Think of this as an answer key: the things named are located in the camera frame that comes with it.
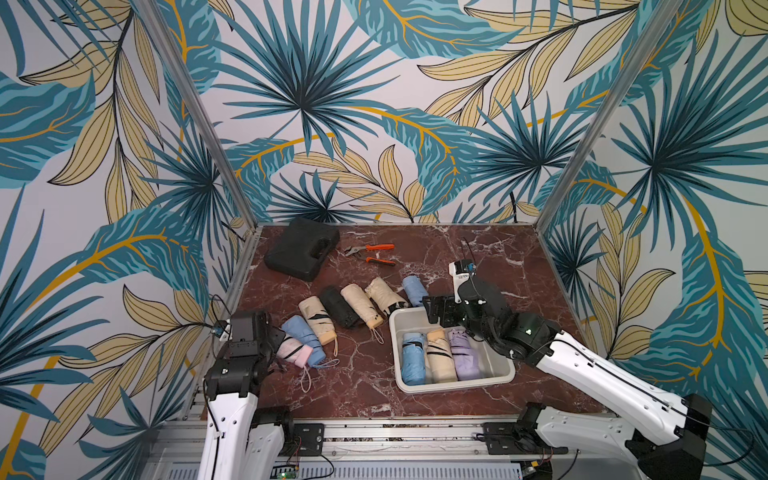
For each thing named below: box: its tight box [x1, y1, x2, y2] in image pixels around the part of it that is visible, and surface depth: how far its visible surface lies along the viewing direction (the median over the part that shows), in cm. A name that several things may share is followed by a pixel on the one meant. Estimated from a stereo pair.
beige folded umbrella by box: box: [364, 277, 409, 317], surface depth 96 cm
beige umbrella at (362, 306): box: [341, 283, 384, 345], surface depth 95 cm
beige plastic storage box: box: [389, 306, 516, 394], surface depth 84 cm
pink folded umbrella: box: [276, 334, 314, 393], surface depth 74 cm
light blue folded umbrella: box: [402, 275, 429, 307], surface depth 102 cm
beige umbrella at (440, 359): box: [426, 328, 458, 384], surface depth 86 cm
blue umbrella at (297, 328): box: [281, 315, 327, 368], surface depth 90 cm
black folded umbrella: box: [319, 286, 359, 328], surface depth 95 cm
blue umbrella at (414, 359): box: [402, 332, 426, 386], surface depth 85 cm
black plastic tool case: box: [264, 217, 340, 282], surface depth 109 cm
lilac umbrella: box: [448, 328, 482, 380], surface depth 84 cm
